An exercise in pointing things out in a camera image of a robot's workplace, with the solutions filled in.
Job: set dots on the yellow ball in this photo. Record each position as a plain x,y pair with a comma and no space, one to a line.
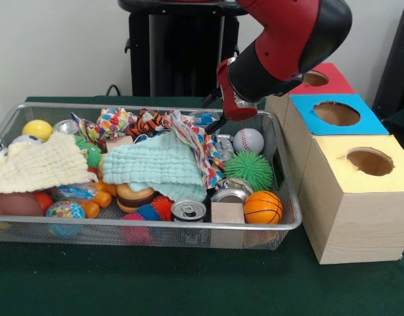
37,129

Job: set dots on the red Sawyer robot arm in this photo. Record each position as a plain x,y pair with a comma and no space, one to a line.
287,39

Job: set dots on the silver can with pull tab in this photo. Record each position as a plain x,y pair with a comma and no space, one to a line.
188,210

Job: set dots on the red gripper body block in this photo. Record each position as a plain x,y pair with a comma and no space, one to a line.
229,105

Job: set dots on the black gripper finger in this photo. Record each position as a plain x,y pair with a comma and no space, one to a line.
211,98
216,125

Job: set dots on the mint waffle cloth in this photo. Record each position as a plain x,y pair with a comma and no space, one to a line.
155,164

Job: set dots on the wooden block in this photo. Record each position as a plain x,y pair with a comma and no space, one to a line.
228,213

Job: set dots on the large green spiky ball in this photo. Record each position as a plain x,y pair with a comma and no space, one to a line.
249,169

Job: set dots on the polka-dot cloth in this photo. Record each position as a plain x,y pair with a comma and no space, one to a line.
195,141

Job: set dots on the wooden box with three holes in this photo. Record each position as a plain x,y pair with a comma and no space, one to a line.
360,224

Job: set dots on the white toy baseball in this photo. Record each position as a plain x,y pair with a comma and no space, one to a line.
248,141

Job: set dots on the orange toy basketball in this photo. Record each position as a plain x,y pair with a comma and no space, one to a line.
263,207

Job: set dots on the crushed silver can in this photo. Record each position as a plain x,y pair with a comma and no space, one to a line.
231,194

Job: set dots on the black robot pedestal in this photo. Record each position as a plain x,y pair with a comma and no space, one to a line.
175,49

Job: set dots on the dark green table cloth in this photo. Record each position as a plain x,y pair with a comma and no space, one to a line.
401,121
188,283

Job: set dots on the clear crinkled plastic packet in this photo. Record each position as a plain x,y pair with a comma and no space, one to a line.
203,118

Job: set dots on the silver mesh bin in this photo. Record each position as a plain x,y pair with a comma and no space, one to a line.
287,197

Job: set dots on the cream waffle cloth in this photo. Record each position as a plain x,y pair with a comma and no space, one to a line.
37,164

